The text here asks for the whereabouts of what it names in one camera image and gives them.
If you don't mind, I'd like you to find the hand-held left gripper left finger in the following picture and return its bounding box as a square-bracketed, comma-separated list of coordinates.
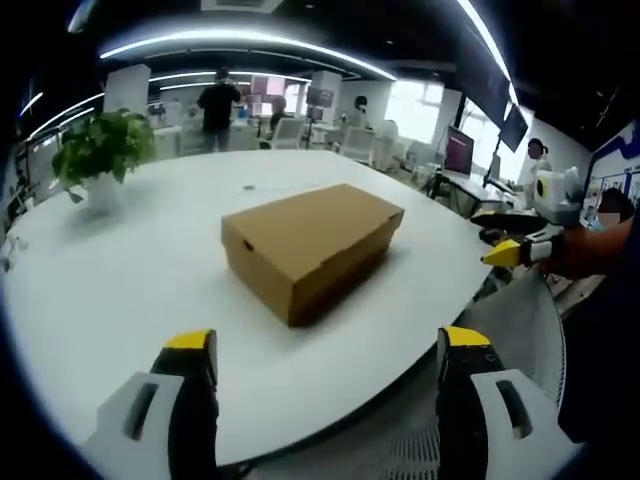
[82, 328, 221, 480]

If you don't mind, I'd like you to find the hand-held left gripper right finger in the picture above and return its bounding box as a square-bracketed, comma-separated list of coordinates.
[435, 324, 586, 480]

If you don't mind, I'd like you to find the brown cardboard shoe box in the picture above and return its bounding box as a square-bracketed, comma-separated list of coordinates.
[221, 183, 405, 329]

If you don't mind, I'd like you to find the white mesh office chair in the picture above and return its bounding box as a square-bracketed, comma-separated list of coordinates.
[249, 272, 569, 480]

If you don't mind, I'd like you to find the desk monitor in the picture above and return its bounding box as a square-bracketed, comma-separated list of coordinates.
[444, 125, 476, 176]

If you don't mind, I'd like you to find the hanging dark monitor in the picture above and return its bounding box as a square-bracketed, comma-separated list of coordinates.
[499, 101, 530, 152]

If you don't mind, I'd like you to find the person's dark clothed torso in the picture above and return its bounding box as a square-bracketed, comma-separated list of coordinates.
[556, 267, 640, 445]

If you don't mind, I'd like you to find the long ceiling light strip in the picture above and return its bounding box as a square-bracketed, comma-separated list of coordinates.
[455, 0, 522, 107]
[98, 28, 399, 81]

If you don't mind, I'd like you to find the dark screen on stand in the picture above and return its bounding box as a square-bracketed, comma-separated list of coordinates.
[305, 85, 336, 110]

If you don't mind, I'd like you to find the green potted plant white pot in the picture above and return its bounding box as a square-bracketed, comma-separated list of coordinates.
[51, 108, 157, 217]

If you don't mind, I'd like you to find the blue wall poster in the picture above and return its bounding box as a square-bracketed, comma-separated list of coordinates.
[585, 121, 640, 224]

